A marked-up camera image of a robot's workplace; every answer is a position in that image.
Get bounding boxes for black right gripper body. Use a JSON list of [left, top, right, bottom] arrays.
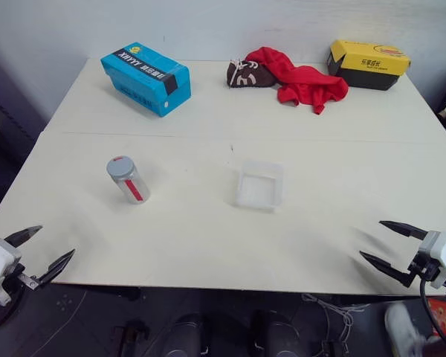
[[410, 254, 445, 284]]

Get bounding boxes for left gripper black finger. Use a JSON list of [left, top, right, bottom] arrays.
[[4, 225, 43, 248], [36, 248, 77, 290]]

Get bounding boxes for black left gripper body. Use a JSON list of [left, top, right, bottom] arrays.
[[1, 256, 39, 291]]

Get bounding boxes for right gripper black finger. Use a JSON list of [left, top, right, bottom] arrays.
[[378, 220, 429, 241], [359, 251, 414, 289]]

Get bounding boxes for grey-lidded jar red label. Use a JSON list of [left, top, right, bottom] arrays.
[[112, 166, 151, 207]]

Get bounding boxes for grey cap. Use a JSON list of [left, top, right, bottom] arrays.
[[106, 155, 135, 184]]

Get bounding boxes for clear plastic square container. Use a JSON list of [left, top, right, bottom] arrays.
[[233, 159, 286, 214]]

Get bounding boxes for white sneaker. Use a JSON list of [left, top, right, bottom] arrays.
[[384, 302, 438, 357]]

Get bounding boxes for dark rounded shape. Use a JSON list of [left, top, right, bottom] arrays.
[[250, 309, 303, 357], [158, 313, 206, 357]]

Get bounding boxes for yellow and black shoebox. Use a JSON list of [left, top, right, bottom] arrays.
[[326, 39, 412, 91]]

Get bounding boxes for red cloth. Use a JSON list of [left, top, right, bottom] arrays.
[[244, 46, 349, 116]]

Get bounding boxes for blue cardboard box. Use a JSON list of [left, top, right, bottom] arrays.
[[100, 41, 193, 118]]

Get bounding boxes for brown shoe white laces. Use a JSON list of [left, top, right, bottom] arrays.
[[225, 58, 279, 90]]

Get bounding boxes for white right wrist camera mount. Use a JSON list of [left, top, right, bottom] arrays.
[[418, 230, 446, 289]]

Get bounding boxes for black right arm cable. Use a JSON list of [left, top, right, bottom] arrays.
[[419, 277, 446, 351]]

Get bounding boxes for white cord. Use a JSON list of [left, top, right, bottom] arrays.
[[300, 292, 373, 353]]

